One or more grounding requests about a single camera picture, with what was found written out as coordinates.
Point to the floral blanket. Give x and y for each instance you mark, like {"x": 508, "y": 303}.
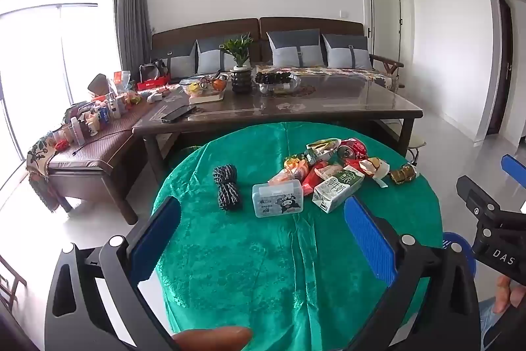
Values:
{"x": 39, "y": 153}

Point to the red box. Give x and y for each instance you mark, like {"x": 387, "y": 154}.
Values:
{"x": 154, "y": 84}

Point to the grey two-tone cushion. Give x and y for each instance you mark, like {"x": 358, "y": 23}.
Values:
{"x": 211, "y": 55}
{"x": 294, "y": 48}
{"x": 181, "y": 63}
{"x": 349, "y": 53}

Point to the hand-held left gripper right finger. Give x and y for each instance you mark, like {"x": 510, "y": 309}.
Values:
{"x": 370, "y": 240}

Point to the floral sofa cover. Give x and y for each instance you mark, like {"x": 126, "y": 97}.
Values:
{"x": 349, "y": 72}

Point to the dark wooden coffee table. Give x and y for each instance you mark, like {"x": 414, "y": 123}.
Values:
{"x": 328, "y": 104}

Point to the yellow snack wrapper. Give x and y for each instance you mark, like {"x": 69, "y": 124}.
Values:
{"x": 296, "y": 162}

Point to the black flat device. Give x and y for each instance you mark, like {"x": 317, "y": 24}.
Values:
{"x": 178, "y": 113}

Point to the person's denim leg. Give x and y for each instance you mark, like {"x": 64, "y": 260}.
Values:
{"x": 491, "y": 322}

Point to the person's left hand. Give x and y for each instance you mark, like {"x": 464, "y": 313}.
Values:
{"x": 213, "y": 338}

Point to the white brown torn wrapper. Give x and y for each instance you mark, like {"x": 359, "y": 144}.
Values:
{"x": 374, "y": 166}

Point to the white door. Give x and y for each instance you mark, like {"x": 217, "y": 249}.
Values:
{"x": 386, "y": 14}

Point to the orange white bag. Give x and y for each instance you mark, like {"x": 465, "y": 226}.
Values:
{"x": 121, "y": 79}

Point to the grey handbag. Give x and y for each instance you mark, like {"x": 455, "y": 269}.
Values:
{"x": 150, "y": 71}

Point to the green tablecloth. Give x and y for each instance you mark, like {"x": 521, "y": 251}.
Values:
{"x": 267, "y": 273}

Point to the white green snack wrapper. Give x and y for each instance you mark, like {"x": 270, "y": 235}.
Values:
{"x": 322, "y": 148}

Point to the cluster of small bottles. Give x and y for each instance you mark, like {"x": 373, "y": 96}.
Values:
{"x": 107, "y": 112}

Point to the dark wooden door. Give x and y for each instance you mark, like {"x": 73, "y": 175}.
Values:
{"x": 503, "y": 67}

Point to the glass balcony door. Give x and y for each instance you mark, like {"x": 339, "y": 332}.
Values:
{"x": 41, "y": 67}

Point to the white green milk carton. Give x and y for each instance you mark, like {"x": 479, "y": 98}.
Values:
{"x": 335, "y": 188}

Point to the white book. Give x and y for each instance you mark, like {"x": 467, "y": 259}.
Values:
{"x": 207, "y": 97}

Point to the red snack wrapper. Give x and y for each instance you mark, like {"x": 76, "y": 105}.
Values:
{"x": 313, "y": 178}

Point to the orange snack wrapper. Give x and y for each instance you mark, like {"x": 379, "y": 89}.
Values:
{"x": 287, "y": 177}

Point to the brown wooden sofa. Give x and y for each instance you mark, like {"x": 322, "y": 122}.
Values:
{"x": 230, "y": 28}

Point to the clear plastic swab box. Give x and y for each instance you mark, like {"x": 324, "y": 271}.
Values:
{"x": 279, "y": 201}

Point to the glass bowl with dark fruit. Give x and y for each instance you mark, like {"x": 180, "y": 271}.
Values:
{"x": 275, "y": 81}

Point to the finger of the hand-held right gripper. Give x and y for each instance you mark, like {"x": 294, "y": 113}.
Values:
{"x": 515, "y": 170}
{"x": 470, "y": 190}

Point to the crushed red soda can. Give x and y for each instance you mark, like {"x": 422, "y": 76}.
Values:
{"x": 353, "y": 150}

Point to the person's right hand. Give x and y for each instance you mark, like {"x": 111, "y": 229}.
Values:
{"x": 507, "y": 291}

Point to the grey curtain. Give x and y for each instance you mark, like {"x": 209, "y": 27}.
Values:
{"x": 133, "y": 5}

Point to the brown padded bench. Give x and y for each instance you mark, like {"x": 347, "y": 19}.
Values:
{"x": 82, "y": 166}

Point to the cream padded rolling stool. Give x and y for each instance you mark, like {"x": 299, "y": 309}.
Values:
{"x": 417, "y": 139}

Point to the gold wrapper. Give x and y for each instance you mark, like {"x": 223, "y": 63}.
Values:
{"x": 402, "y": 174}

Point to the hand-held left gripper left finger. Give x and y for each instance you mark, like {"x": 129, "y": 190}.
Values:
{"x": 156, "y": 240}

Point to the green plant in black pot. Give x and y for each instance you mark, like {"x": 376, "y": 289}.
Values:
{"x": 240, "y": 81}

